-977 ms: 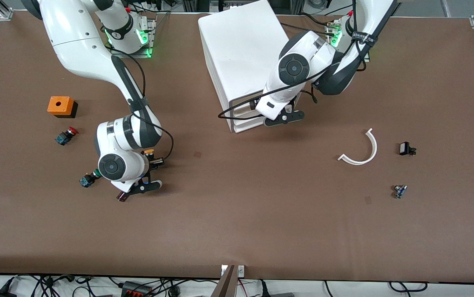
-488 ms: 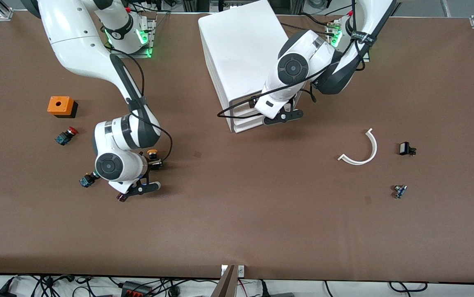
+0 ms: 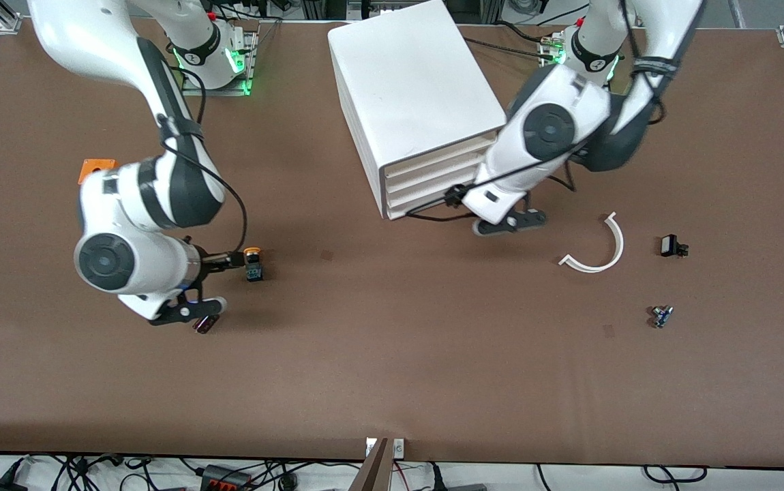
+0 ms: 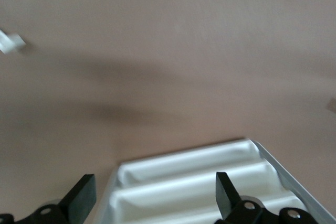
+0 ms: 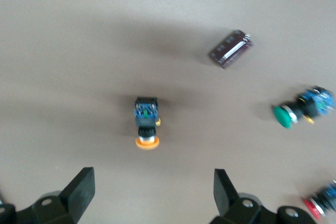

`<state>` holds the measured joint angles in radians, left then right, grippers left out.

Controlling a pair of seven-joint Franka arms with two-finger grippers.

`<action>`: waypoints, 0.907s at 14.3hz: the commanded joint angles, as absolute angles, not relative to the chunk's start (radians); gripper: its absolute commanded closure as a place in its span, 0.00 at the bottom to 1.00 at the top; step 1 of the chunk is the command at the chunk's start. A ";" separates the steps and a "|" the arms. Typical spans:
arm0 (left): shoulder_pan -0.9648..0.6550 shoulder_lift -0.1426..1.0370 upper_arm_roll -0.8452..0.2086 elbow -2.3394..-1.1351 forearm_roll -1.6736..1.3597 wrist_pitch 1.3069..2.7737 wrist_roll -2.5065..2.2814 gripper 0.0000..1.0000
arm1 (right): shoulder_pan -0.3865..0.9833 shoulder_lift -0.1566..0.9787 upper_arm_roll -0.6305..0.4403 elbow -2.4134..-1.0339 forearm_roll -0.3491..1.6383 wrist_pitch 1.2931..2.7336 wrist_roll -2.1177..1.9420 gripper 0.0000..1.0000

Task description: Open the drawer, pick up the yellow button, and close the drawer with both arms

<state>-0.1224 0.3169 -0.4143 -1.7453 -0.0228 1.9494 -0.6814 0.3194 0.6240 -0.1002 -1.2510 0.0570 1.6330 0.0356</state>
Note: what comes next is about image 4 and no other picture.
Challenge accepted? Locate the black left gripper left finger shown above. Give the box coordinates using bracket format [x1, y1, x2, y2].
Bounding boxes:
[0, 173, 97, 224]

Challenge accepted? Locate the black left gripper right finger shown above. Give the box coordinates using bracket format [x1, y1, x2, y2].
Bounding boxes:
[215, 172, 324, 224]

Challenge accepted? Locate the white drawer cabinet housing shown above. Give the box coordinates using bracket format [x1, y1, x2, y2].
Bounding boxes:
[96, 137, 336, 224]

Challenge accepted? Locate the white curved plastic strip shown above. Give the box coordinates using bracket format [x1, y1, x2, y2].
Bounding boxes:
[0, 28, 27, 55]

